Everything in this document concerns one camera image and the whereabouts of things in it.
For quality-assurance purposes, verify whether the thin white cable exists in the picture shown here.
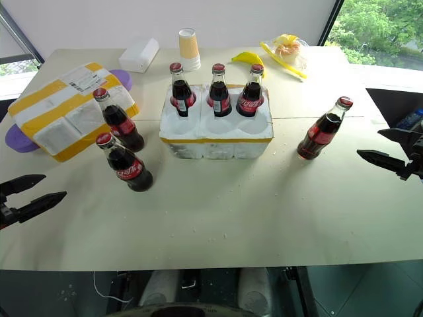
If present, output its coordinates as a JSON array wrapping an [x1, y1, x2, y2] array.
[[93, 271, 134, 303]]

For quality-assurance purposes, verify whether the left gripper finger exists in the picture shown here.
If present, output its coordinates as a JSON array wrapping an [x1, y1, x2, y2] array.
[[13, 190, 68, 223], [0, 174, 47, 203]]

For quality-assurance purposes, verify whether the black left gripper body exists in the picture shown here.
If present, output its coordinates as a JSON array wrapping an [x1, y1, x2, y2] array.
[[0, 197, 21, 231]]

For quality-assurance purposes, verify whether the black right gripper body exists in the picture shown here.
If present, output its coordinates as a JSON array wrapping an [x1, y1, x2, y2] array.
[[409, 120, 423, 181]]

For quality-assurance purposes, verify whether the glass cola bottle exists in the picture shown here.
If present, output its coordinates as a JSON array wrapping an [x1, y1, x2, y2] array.
[[207, 63, 233, 118], [296, 96, 354, 162], [169, 61, 198, 118], [93, 88, 146, 153], [235, 63, 268, 118], [95, 132, 155, 194]]

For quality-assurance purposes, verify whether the black bin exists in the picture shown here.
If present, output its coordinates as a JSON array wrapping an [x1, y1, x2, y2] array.
[[365, 87, 423, 131]]

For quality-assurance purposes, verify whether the black window frame bar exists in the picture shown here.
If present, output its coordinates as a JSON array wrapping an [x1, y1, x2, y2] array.
[[0, 5, 46, 65], [317, 0, 345, 48]]

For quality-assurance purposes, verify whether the white foam bottle tray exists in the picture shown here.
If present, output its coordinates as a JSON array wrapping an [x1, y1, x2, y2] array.
[[159, 83, 275, 161]]

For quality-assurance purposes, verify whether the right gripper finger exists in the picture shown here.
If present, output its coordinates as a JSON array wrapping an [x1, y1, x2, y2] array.
[[377, 127, 420, 147], [356, 149, 413, 180]]

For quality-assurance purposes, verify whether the white paper box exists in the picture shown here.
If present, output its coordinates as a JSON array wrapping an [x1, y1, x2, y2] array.
[[118, 37, 161, 73]]

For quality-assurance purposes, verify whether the foam lid with yellow tape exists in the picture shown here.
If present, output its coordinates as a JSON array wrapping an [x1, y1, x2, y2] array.
[[7, 62, 140, 163]]

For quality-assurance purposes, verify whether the yellow banana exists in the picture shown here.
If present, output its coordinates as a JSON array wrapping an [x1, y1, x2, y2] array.
[[231, 51, 266, 79]]

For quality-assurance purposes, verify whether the stack of paper cups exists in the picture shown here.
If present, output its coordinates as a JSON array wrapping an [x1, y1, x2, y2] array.
[[178, 27, 202, 73]]

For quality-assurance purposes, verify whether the purple oval tray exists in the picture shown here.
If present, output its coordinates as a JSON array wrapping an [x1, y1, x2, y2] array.
[[5, 68, 134, 154]]

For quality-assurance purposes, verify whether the black table leg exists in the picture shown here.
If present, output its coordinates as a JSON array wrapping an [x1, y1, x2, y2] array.
[[280, 266, 313, 317]]

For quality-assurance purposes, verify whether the blue object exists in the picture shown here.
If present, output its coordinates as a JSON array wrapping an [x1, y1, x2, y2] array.
[[395, 110, 423, 130]]

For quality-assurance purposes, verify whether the orange bun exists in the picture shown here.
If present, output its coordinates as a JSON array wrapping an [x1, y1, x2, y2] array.
[[275, 42, 301, 57]]

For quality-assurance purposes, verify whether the clear bag with yellow zip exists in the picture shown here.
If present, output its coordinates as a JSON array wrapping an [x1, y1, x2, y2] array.
[[259, 33, 309, 81]]

